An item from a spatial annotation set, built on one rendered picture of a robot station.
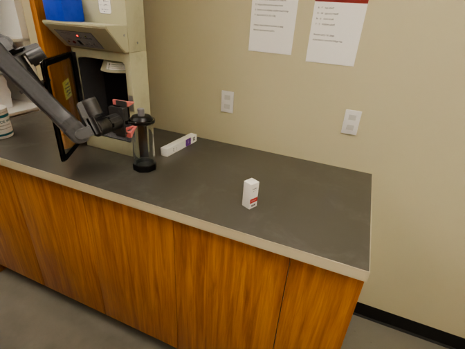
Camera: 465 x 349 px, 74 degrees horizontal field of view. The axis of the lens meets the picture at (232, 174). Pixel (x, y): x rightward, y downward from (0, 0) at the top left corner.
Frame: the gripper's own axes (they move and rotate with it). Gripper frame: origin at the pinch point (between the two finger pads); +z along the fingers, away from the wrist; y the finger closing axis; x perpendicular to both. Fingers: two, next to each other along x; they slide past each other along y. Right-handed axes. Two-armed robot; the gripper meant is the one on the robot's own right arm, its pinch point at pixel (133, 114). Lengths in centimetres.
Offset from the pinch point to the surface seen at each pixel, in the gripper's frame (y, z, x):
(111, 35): 27.9, 3.3, 9.0
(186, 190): -26.4, -3.3, -25.2
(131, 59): 18.4, 13.3, 8.8
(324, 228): -27, -3, -79
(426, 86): 13, 55, -105
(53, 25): 29.9, 1.7, 35.7
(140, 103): -0.3, 16.2, 9.2
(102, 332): -119, -19, 21
